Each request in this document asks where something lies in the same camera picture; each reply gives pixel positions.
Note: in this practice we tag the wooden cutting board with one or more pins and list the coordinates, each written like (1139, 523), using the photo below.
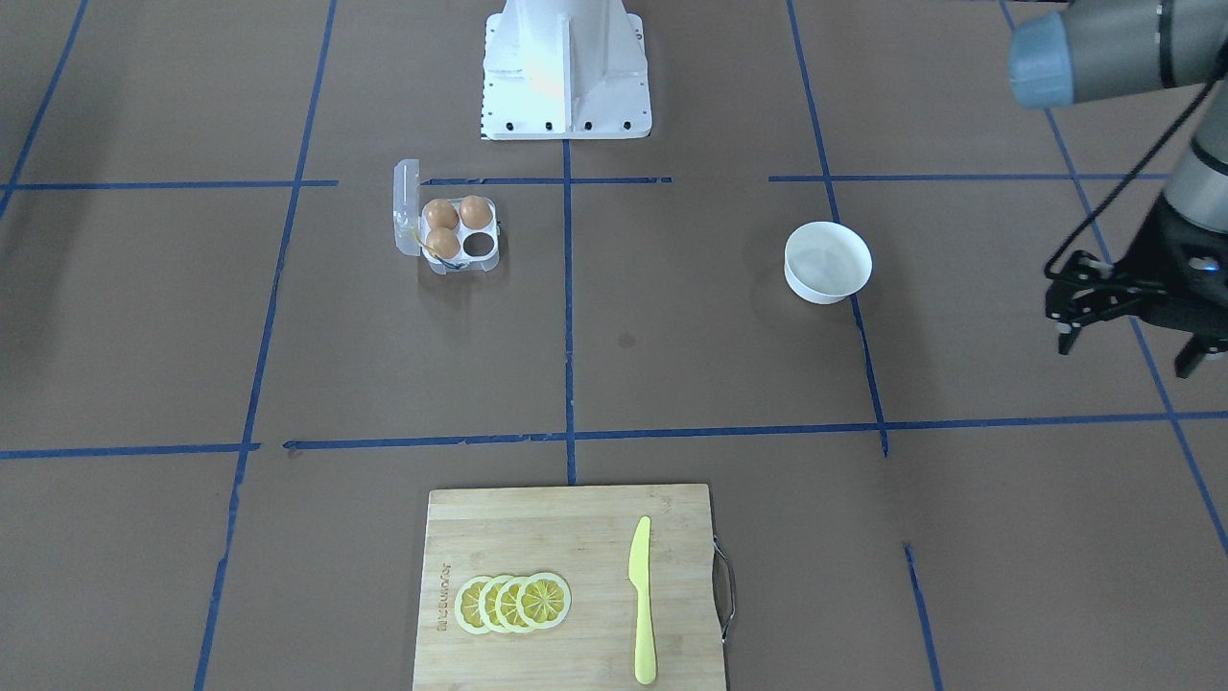
(570, 588)

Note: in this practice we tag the yellow plastic knife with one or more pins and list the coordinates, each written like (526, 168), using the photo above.
(644, 662)

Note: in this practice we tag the brown egg in box far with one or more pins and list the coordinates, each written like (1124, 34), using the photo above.
(441, 215)

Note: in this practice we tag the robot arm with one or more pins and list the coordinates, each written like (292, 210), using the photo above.
(1095, 50)

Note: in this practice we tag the lemon slice farthest from knife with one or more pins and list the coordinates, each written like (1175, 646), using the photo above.
(469, 606)

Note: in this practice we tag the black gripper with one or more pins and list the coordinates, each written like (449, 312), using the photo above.
(1154, 257)

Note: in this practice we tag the white bowl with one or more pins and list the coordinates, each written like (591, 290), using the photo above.
(826, 262)

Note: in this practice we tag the brown egg in box near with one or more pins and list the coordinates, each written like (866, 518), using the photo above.
(443, 242)

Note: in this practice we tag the brown egg in box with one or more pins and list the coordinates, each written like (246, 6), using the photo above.
(441, 215)
(443, 242)

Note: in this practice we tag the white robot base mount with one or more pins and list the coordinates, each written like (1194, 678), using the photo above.
(565, 70)

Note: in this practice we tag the clear plastic egg box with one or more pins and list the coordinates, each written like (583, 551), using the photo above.
(480, 249)

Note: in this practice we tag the brown egg from bowl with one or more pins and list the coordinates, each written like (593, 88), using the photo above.
(475, 212)

